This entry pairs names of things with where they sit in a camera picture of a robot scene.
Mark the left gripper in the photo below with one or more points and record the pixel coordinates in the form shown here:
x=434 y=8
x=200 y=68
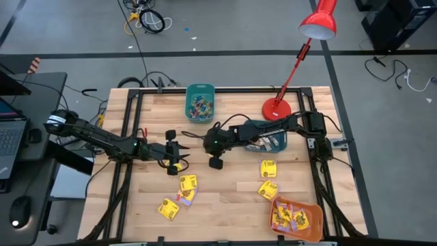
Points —
x=172 y=152

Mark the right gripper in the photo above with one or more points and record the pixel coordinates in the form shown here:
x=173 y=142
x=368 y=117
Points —
x=220 y=140

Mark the white Whoppers candy pack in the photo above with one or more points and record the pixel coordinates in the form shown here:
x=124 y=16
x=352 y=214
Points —
x=265 y=145
x=273 y=140
x=254 y=147

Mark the light teal plastic bin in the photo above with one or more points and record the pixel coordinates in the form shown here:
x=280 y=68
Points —
x=191 y=89

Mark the orange plastic bin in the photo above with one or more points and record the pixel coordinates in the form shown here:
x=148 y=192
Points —
x=315 y=220

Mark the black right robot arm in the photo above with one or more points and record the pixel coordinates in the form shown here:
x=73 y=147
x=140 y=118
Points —
x=273 y=130

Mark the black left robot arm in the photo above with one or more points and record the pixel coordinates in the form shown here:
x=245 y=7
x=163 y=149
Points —
x=95 y=135

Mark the dark teal plastic bin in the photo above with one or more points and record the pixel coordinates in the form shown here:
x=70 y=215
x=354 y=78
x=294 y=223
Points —
x=282 y=147

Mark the black table clamp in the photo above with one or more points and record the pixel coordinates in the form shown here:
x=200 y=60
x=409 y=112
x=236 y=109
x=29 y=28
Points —
x=281 y=240
x=160 y=240

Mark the grey box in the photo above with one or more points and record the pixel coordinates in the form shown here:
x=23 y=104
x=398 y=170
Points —
x=71 y=184

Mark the black power strip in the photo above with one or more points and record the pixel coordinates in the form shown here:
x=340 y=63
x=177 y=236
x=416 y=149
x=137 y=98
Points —
x=66 y=140

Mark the dark desk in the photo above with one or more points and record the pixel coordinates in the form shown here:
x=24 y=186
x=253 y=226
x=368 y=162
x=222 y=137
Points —
x=44 y=102

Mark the small black desk device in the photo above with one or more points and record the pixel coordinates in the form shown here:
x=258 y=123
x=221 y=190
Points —
x=34 y=135

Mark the black caster wheel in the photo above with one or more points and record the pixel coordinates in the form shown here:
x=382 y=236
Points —
x=52 y=229

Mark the red desk lamp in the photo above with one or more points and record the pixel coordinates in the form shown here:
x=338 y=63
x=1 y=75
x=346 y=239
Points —
x=319 y=20

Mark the orange black striped marker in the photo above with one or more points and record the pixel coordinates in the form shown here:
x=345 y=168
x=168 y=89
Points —
x=34 y=65

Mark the grey laptop computer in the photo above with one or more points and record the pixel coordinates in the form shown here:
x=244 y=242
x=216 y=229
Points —
x=10 y=136

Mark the black computer mouse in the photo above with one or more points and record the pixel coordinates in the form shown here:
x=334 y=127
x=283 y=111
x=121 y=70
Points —
x=20 y=212

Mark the black flat screen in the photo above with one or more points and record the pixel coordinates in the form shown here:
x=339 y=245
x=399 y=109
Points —
x=10 y=87

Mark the black computer tower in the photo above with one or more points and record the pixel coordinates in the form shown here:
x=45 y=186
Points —
x=396 y=24

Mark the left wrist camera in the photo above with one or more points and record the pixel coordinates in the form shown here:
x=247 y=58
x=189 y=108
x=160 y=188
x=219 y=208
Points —
x=157 y=152

